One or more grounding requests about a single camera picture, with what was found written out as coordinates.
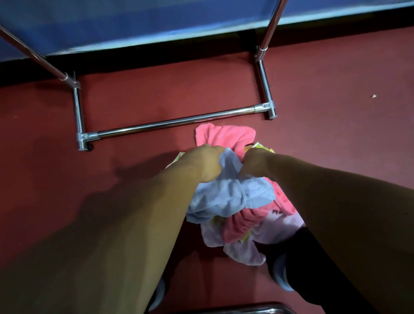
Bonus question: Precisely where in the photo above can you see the person's left hand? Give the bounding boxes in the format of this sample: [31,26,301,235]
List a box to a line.
[172,143,227,185]

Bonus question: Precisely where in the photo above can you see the person's right hand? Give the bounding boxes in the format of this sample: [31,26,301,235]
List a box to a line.
[238,146,280,182]

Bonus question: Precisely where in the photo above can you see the yellow towel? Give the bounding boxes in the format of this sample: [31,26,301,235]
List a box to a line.
[164,142,275,169]

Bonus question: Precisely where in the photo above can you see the pink towel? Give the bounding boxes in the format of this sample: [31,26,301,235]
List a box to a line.
[195,120,298,245]

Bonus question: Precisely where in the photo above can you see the plain light blue towel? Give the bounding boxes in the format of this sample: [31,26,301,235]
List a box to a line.
[183,147,277,225]

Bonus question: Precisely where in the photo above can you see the metal towel rack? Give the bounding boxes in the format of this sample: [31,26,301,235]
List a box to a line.
[0,0,299,155]

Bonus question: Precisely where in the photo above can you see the white printed towel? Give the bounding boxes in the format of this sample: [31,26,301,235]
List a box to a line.
[200,209,307,268]

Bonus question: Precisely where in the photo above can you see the person's right forearm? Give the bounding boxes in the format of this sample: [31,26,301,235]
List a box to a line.
[271,149,414,314]

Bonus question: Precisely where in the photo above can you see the person's left forearm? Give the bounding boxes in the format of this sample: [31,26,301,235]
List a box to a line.
[0,159,206,314]

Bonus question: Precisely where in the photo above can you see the person's right shoe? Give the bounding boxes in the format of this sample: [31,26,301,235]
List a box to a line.
[272,252,295,293]

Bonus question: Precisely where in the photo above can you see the person's shoe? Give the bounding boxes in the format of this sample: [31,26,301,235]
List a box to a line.
[147,278,167,312]
[272,252,295,293]

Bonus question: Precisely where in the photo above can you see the person's black trousers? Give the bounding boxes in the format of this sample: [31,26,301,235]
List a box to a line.
[136,212,379,314]

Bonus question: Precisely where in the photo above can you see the person's left shoe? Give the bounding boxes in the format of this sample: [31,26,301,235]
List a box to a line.
[147,278,167,312]

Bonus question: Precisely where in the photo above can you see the blue banner with white characters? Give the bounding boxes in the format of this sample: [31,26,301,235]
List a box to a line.
[0,0,414,63]

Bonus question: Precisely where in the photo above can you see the chrome tube frame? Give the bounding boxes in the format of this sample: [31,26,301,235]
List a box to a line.
[163,302,301,314]

